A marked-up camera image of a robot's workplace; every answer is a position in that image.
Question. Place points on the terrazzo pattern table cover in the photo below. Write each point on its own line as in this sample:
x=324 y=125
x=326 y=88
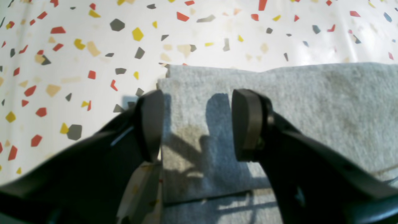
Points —
x=68 y=67

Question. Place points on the grey T-shirt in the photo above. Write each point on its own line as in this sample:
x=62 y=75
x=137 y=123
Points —
x=350 y=108

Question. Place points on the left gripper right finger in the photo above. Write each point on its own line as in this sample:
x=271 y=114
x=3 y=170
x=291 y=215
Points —
x=312 y=183

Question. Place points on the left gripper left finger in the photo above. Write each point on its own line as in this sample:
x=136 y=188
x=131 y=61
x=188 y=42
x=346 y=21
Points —
x=85 y=183

